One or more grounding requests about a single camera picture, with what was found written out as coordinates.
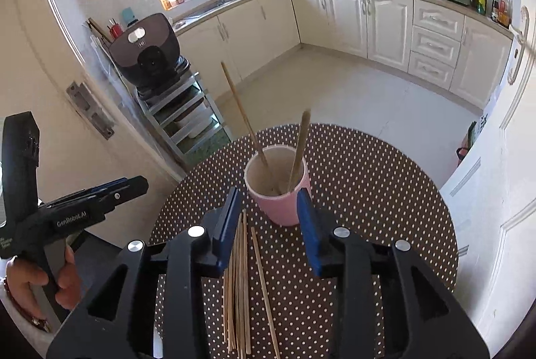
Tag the pink cup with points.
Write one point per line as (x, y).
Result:
(277, 208)

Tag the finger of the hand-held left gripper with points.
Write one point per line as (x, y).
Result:
(104, 186)
(130, 191)

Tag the person's left hand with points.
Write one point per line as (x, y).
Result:
(69, 279)

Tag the orange sauce bottle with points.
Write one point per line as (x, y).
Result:
(505, 13)

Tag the pink and green bag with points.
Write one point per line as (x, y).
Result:
(469, 141)

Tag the wooden chopstick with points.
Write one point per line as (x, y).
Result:
(240, 108)
(264, 292)
(300, 145)

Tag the metal door latch plate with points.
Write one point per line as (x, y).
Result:
(90, 110)

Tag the cream door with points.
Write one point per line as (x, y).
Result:
(50, 49)

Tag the bundle of wooden chopsticks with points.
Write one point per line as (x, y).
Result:
(238, 300)

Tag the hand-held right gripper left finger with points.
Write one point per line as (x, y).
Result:
(229, 226)

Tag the black rice cooker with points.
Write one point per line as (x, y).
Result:
(142, 49)

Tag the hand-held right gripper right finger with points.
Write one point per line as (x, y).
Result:
(310, 234)

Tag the dark sauce bottle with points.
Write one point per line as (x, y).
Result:
(495, 7)

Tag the metal storage rack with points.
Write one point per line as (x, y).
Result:
(200, 85)

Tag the person's left forearm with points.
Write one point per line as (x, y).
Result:
(17, 321)

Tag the brown polka dot tablecloth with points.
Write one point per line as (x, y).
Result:
(368, 183)

